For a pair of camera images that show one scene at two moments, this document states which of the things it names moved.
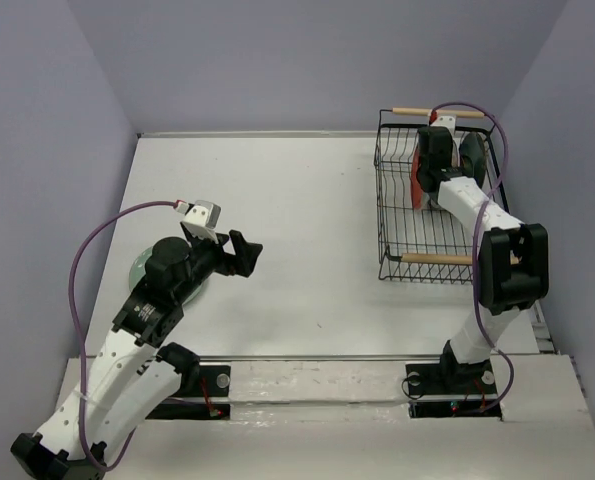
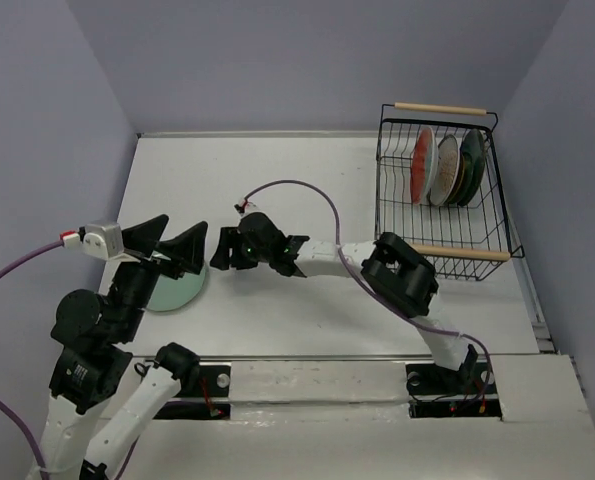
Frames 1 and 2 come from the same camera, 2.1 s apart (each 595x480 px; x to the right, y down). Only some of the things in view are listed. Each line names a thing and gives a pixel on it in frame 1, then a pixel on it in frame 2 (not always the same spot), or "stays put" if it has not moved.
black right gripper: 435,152 to 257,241
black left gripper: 243,262 to 188,247
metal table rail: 373,358 stays put
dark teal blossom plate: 472,154 stays put
